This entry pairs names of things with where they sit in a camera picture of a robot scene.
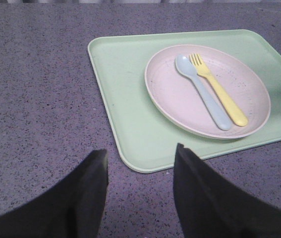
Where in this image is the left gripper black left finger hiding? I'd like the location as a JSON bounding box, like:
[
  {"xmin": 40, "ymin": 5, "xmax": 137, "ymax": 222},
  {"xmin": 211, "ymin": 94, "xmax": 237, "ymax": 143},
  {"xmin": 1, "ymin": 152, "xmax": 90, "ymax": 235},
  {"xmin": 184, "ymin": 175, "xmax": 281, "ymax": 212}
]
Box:
[{"xmin": 0, "ymin": 150, "xmax": 108, "ymax": 238}]

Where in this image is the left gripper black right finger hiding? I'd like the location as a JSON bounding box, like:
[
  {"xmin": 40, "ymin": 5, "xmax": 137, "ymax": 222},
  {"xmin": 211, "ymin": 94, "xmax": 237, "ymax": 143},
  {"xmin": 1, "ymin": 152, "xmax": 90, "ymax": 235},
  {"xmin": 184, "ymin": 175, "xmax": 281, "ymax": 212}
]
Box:
[{"xmin": 173, "ymin": 144, "xmax": 281, "ymax": 238}]

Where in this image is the yellow plastic fork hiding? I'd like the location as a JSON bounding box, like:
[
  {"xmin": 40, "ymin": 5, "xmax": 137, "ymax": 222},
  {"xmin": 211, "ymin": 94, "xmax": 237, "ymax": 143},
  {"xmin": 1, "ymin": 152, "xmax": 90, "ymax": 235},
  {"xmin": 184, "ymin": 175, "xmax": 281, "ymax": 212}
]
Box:
[{"xmin": 189, "ymin": 53, "xmax": 248, "ymax": 126}]

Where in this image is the white round plate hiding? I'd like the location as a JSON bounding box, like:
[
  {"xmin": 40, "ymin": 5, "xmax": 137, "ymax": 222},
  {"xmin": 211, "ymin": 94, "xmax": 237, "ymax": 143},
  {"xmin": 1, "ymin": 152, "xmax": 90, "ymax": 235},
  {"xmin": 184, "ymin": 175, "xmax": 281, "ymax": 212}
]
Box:
[{"xmin": 145, "ymin": 45, "xmax": 271, "ymax": 139}]

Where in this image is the light green rectangular tray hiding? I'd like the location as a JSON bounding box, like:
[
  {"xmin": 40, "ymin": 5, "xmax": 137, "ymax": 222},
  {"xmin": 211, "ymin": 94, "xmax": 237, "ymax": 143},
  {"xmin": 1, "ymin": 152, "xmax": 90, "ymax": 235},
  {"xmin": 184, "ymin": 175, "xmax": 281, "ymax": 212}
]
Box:
[{"xmin": 88, "ymin": 30, "xmax": 281, "ymax": 173}]

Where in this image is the light blue plastic spoon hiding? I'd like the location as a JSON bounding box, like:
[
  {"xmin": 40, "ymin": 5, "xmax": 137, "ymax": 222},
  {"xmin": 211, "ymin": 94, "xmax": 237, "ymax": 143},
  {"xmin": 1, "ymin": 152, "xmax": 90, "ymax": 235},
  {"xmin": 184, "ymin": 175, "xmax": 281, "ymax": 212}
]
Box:
[{"xmin": 175, "ymin": 55, "xmax": 232, "ymax": 131}]

